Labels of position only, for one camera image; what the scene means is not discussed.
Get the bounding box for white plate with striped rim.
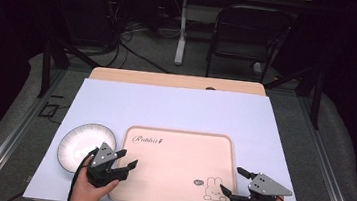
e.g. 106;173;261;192
54;119;119;178

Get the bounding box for wooden tray with rabbit print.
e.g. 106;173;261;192
108;122;243;201

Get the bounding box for dark equipment rack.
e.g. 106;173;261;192
96;0;130;47

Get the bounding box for aluminium floor rail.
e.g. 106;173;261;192
288;95;357;201
0;62;67;201

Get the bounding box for black metal frame stand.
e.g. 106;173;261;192
258;57;327;131
36;36;104;105

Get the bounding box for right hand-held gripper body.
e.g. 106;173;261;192
230;169;295;201

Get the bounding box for person's left hand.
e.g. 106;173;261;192
65;164;122;201

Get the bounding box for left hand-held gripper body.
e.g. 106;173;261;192
84;139;134;192

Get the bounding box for white table sheet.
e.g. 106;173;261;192
21;71;315;201

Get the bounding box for black folding chair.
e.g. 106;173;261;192
204;1;295;87

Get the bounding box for white desk leg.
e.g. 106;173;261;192
172;0;192;67

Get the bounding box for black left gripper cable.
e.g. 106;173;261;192
66;145;100;201

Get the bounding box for black floor cables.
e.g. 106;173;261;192
101;16;178;76

